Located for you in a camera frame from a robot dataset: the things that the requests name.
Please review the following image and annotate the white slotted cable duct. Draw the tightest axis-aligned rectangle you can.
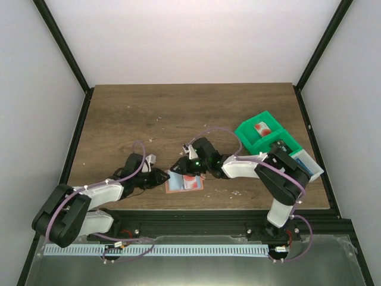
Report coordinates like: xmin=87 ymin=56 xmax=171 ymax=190
xmin=43 ymin=244 xmax=269 ymax=257

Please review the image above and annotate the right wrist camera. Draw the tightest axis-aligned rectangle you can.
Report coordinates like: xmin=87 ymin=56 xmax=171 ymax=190
xmin=183 ymin=144 xmax=199 ymax=160

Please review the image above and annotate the green plastic organizer tray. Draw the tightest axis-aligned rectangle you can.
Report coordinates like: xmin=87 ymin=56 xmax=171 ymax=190
xmin=235 ymin=111 xmax=302 ymax=156

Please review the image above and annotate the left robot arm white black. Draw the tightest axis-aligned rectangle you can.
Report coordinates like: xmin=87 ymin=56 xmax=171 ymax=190
xmin=32 ymin=153 xmax=170 ymax=248

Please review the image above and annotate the blue card in bin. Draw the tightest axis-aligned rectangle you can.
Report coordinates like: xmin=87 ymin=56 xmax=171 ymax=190
xmin=295 ymin=158 xmax=313 ymax=176

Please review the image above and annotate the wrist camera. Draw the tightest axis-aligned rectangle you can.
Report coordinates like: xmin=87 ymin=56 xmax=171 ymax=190
xmin=141 ymin=154 xmax=156 ymax=173
xmin=183 ymin=144 xmax=199 ymax=160

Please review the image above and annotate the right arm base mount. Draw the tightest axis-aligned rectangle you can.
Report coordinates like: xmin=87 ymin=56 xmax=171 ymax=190
xmin=245 ymin=220 xmax=300 ymax=243

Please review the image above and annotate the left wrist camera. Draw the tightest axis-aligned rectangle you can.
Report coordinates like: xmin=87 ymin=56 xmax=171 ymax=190
xmin=141 ymin=154 xmax=156 ymax=173

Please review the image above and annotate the left black frame post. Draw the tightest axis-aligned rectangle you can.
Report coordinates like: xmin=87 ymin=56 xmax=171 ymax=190
xmin=32 ymin=0 xmax=91 ymax=92

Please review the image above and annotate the black frame post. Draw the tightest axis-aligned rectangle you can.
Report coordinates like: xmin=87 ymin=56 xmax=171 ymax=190
xmin=296 ymin=0 xmax=354 ymax=89
xmin=32 ymin=0 xmax=91 ymax=92

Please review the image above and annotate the black card in tray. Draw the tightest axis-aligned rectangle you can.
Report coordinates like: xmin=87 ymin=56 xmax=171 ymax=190
xmin=271 ymin=140 xmax=292 ymax=154

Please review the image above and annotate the red white card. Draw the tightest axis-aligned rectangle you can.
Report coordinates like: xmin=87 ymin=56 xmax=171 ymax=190
xmin=183 ymin=175 xmax=198 ymax=189
xmin=254 ymin=122 xmax=272 ymax=138

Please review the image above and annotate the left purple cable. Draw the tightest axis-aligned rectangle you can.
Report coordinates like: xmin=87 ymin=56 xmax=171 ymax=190
xmin=46 ymin=141 xmax=155 ymax=265

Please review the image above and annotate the right black frame post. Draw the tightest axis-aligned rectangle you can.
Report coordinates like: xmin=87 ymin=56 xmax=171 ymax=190
xmin=296 ymin=0 xmax=354 ymax=89

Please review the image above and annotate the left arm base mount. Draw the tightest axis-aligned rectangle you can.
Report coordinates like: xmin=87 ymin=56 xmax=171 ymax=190
xmin=86 ymin=222 xmax=139 ymax=242

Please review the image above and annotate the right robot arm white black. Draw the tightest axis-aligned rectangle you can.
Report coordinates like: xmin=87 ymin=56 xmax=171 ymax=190
xmin=170 ymin=137 xmax=311 ymax=238

